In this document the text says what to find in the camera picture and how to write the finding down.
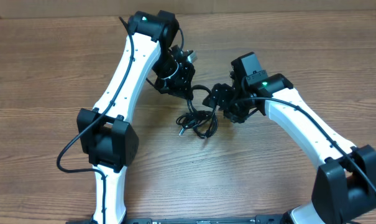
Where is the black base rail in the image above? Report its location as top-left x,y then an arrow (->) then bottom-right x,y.
121,213 -> 294,224

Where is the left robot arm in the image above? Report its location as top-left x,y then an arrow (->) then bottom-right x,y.
76,11 -> 195,223

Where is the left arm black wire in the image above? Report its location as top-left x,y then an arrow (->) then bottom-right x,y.
56,16 -> 135,224

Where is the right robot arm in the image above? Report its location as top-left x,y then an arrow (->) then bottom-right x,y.
203,52 -> 376,223

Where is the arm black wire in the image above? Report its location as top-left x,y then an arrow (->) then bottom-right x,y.
231,96 -> 376,210
56,16 -> 135,224

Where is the black cable silver USB plug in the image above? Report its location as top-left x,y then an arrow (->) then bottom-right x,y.
176,99 -> 218,139

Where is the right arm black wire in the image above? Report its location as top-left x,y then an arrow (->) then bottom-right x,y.
231,96 -> 376,210

